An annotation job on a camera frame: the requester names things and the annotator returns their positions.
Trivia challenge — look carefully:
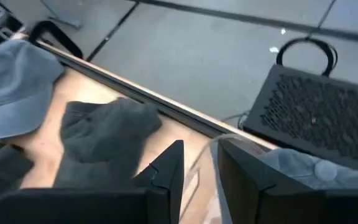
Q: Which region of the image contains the dark charcoal baseball cap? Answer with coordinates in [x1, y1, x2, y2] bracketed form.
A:
[0, 142, 34, 224]
[53, 96, 163, 189]

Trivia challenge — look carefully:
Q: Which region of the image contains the black perforated computer case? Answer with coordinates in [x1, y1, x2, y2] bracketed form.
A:
[242, 63, 358, 170]

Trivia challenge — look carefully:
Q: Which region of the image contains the white looped cable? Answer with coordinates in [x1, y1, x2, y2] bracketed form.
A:
[221, 110, 251, 130]

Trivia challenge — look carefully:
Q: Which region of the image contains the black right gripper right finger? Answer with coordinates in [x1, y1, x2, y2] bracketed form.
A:
[218, 139, 358, 224]

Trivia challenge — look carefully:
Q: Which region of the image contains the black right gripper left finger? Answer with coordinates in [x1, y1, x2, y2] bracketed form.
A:
[0, 139, 185, 224]

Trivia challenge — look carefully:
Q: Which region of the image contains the black coiled cable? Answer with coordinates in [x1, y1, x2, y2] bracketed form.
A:
[275, 0, 338, 77]

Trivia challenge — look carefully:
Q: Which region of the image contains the black aluminium table frame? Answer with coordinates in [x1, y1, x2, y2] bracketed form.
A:
[28, 20, 279, 153]

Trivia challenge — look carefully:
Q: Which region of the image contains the grey-blue baseball cap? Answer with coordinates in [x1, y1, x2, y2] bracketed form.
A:
[0, 39, 65, 141]
[258, 148, 358, 190]

